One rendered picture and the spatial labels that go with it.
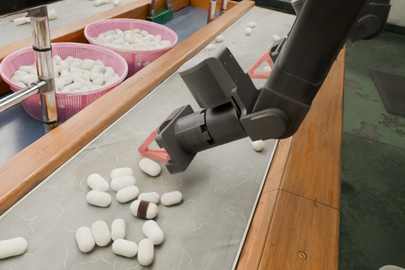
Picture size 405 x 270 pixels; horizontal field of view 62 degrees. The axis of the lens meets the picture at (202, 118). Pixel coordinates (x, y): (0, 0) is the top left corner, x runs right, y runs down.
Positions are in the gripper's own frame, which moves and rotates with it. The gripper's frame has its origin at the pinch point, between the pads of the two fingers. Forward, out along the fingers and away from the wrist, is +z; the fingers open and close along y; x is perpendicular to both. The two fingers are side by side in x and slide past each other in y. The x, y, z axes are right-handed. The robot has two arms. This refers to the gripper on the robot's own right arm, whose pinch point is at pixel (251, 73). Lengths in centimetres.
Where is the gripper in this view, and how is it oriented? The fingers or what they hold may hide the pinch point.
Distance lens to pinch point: 77.1
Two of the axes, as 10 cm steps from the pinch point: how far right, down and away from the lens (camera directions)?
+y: -3.6, 4.7, -8.1
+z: -7.9, 3.2, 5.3
